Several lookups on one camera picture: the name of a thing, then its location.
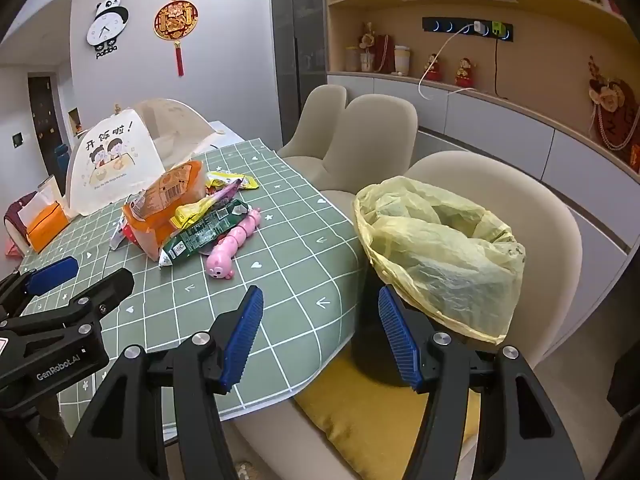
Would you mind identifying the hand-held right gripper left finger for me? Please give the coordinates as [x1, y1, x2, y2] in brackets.
[65, 286, 265, 480]

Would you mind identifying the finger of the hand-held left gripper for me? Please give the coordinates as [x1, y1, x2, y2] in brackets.
[0, 267, 136, 348]
[0, 256, 79, 317]

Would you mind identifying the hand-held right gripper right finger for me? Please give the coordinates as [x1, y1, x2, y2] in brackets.
[377, 284, 586, 480]

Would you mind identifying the red foil wrapper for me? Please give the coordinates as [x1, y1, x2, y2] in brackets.
[110, 212, 138, 251]

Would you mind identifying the orange snack bag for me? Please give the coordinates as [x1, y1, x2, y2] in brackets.
[122, 160, 207, 263]

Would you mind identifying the yellow plastic bin bag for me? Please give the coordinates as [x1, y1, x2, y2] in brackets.
[352, 176, 527, 345]

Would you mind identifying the green snack bag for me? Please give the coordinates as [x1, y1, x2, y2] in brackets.
[159, 199, 251, 271]

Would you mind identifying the yellow and purple wrapper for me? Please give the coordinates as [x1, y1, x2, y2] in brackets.
[171, 180, 244, 231]

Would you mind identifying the yellow snack packet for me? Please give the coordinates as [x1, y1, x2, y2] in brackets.
[206, 172, 260, 192]

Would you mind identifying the orange tissue box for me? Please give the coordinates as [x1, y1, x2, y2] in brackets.
[25, 202, 71, 253]

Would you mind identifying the dark red cloth bag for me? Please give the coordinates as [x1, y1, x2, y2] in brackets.
[4, 192, 41, 260]

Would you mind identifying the yellow seat cushion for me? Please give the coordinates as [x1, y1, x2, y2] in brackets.
[292, 350, 481, 480]

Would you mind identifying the pink caterpillar toy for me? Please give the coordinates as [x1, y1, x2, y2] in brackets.
[206, 209, 262, 280]

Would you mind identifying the white printed food cover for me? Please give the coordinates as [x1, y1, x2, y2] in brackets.
[66, 105, 166, 218]

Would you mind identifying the dark brown door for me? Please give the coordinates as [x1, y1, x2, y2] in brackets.
[27, 74, 63, 183]

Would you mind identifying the beige dining chair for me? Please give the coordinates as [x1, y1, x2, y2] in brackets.
[300, 94, 418, 198]
[277, 84, 348, 161]
[235, 151, 583, 480]

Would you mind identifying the white sideboard cabinet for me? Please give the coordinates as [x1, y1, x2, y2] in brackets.
[327, 72, 640, 261]

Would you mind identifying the red and gold knot ornament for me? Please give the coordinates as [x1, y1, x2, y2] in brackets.
[153, 0, 197, 77]

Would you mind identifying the dark red gift bag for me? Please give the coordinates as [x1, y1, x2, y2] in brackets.
[372, 34, 395, 72]

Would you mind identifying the dark grey fridge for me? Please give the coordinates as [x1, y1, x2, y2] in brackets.
[270, 0, 328, 146]

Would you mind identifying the small flower doll bouquet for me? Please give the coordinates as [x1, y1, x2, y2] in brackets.
[359, 22, 377, 72]

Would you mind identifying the large dark red bouquet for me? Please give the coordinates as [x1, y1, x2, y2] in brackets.
[587, 56, 640, 151]

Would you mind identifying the black power strip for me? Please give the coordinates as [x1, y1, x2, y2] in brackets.
[422, 16, 515, 42]

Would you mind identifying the panda wall clock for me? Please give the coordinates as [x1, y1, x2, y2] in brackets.
[86, 0, 130, 60]

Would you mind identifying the black power cable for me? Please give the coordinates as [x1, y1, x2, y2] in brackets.
[491, 21, 508, 100]

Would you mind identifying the white charger cable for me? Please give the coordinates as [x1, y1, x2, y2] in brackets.
[419, 21, 485, 101]

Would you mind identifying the wooden wall shelf unit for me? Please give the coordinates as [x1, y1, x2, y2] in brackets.
[322, 0, 640, 176]

